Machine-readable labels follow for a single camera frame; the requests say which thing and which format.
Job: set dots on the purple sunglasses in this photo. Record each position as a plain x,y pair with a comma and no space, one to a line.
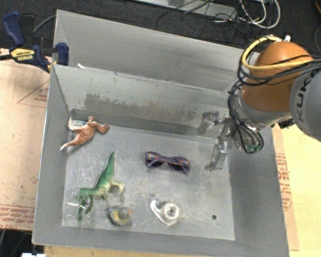
167,162

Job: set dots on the black cylinder on white bracket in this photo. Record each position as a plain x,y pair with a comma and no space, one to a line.
286,123

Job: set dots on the green toy dinosaur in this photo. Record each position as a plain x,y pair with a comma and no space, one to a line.
105,181

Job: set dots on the brown cardboard board red print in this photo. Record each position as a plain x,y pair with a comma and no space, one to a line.
11,145

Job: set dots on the brown toy dinosaur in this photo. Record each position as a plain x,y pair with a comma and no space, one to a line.
84,135

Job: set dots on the grey metal bin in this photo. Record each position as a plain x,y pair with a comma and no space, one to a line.
151,184

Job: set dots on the clear plastic wrapper green stripes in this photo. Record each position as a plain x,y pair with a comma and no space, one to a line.
75,209

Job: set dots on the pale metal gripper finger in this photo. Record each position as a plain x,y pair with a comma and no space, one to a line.
219,157
208,122

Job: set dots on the grey and yellow round toy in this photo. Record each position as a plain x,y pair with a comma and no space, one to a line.
119,215

